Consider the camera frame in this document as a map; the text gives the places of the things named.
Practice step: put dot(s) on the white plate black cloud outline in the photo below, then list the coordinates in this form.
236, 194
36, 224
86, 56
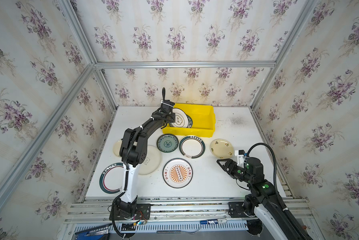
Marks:
181, 119

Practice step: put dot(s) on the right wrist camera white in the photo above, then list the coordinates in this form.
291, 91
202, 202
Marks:
240, 157

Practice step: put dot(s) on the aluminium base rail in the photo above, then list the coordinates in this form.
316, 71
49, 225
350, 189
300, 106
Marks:
157, 211

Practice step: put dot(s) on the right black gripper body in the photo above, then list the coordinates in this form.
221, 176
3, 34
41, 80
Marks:
231, 166

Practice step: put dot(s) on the small green patterned plate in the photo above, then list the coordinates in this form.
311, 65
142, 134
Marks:
167, 143

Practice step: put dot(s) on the cream floral plate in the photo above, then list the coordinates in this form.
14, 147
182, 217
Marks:
221, 149

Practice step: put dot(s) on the plain white large plate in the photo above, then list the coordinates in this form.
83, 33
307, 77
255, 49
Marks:
151, 162

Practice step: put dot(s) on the white plate dark green rim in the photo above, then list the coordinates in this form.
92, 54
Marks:
191, 147

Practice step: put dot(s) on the small cream plate dark spot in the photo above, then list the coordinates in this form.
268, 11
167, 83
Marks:
116, 148

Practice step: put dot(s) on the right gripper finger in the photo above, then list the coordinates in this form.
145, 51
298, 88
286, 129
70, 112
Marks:
226, 167
226, 162

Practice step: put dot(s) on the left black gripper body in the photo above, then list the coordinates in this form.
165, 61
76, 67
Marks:
167, 105

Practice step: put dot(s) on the aluminium cage frame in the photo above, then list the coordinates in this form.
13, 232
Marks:
94, 67

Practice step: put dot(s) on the yellow plastic bin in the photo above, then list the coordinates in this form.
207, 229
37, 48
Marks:
203, 121

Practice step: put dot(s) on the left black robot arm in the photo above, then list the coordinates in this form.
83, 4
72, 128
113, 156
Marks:
133, 152

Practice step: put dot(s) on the white plate orange sunburst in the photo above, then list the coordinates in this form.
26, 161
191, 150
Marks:
177, 173

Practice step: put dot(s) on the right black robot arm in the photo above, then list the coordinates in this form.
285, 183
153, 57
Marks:
263, 204

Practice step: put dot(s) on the blue tool under rail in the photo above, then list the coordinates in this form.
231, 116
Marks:
96, 233

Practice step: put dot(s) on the blue white marker pen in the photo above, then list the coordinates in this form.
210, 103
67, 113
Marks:
213, 221

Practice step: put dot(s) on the white plate teal red rim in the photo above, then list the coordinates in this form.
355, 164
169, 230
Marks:
111, 179

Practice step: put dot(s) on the white plate teal lettered rim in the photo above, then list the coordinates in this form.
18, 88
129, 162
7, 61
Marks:
190, 121

